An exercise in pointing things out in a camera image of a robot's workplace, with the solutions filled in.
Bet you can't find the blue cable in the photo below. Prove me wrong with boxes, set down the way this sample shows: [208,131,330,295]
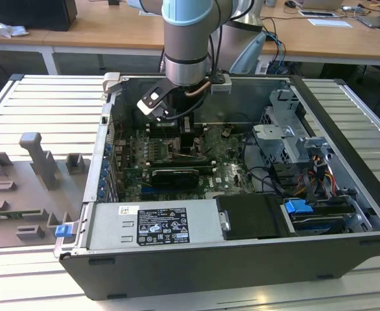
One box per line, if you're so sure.
[263,30,287,76]

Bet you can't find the CPU socket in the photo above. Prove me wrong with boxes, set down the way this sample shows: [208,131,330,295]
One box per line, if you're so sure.
[165,137,208,162]

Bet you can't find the black graphics card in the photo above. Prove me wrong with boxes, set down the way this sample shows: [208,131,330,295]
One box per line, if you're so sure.
[150,167,200,189]

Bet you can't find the blue plastic latch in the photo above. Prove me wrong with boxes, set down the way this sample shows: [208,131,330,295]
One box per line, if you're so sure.
[56,224,72,239]

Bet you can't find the copper coloured cable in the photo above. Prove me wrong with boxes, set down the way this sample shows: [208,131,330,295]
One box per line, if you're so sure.
[184,80,211,98]

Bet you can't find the green motherboard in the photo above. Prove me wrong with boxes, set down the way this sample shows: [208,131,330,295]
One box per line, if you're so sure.
[113,124,259,202]

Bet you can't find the grey parts rack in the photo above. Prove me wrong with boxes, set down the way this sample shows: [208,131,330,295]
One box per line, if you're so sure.
[0,131,92,250]

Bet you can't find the light wooden desk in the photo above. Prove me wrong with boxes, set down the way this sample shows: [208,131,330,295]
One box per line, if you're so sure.
[257,0,380,65]
[0,0,165,77]

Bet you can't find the silver power supply with label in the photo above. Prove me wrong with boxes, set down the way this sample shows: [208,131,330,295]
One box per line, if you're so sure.
[88,199,226,250]

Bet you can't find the silver metal disk cage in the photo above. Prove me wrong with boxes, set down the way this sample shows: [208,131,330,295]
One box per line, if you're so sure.
[253,89,332,166]

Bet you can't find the black box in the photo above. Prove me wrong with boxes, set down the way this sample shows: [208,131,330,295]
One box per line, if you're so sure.
[0,0,78,32]

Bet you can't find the grey closed laptop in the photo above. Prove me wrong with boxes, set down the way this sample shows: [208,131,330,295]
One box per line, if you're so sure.
[355,12,380,29]

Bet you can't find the silver laptop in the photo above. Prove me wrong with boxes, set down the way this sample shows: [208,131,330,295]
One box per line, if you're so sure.
[302,0,344,10]

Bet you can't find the pale blue teach pendant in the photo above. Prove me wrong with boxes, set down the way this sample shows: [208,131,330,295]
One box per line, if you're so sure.
[228,32,267,75]

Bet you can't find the red yellow black wire bundle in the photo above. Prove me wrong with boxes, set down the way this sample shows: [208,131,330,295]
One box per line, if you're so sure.
[302,154,338,203]

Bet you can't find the crumpled white paper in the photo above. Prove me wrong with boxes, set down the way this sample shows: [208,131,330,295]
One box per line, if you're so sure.
[0,17,29,39]

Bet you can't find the black plastic shroud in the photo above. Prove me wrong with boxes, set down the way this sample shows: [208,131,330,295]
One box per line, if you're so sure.
[215,193,291,241]

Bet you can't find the black and silver PC case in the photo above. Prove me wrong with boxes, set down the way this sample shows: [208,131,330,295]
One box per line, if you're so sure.
[54,73,380,301]

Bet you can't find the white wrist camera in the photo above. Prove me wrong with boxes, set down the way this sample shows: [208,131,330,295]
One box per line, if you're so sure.
[136,78,174,123]

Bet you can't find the black camera cable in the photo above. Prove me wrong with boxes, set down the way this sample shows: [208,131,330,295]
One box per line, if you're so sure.
[163,0,226,121]

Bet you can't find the hard disk in blue carrier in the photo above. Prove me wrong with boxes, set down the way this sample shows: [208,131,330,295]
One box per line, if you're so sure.
[282,198,355,236]

